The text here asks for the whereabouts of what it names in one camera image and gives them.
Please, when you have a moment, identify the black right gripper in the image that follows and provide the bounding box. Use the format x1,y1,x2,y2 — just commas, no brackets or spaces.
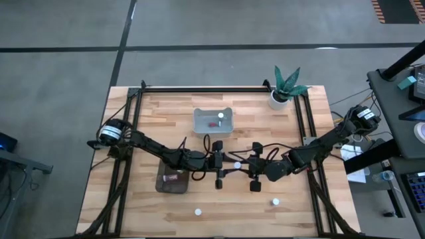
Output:
238,142,267,193

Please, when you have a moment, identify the grey metal cart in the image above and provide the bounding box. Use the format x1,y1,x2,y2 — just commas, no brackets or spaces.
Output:
0,149,54,239

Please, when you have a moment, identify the black desk crossbar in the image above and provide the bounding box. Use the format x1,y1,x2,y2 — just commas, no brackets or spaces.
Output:
343,139,401,175

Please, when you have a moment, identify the white plastic bin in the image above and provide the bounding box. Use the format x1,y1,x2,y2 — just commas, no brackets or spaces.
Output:
193,107,234,139

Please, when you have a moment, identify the clear water bottle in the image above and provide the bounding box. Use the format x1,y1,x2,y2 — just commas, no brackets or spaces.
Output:
371,169,394,183

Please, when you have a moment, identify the black keyboard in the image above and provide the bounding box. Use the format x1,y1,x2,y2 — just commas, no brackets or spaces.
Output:
400,171,425,213

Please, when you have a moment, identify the dark rug orange border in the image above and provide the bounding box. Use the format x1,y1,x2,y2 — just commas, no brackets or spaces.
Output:
371,0,425,25

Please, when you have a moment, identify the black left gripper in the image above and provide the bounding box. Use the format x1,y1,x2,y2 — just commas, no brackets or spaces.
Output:
207,140,237,191

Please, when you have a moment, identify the dark device blue light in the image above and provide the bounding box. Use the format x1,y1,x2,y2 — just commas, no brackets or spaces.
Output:
0,131,18,153

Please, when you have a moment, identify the white paper sheet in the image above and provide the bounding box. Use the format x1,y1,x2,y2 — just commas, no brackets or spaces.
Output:
340,144,371,184

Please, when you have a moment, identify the dark tablet screen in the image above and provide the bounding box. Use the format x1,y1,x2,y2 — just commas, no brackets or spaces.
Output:
408,64,425,104

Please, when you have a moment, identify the small teal box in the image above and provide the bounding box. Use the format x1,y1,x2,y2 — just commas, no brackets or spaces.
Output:
397,75,418,90

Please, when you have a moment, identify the dark grey plastic bin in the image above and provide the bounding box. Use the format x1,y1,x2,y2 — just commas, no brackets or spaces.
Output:
155,159,191,195

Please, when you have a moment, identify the black aluminium table frame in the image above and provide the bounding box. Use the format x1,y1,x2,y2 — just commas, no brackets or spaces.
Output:
78,79,365,238

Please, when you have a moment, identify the black diagonal pole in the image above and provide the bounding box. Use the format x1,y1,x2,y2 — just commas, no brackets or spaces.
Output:
381,40,425,81

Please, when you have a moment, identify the green snake plant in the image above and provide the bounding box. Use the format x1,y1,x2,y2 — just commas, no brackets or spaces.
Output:
274,65,313,100

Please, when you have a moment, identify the white plant pot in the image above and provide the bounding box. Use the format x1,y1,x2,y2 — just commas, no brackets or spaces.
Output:
268,89,289,111

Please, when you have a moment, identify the white tape roll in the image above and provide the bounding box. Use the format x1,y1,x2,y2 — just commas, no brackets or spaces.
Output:
413,121,425,144

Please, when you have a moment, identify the dark grey desk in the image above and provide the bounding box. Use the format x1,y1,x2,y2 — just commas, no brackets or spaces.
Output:
367,64,425,160

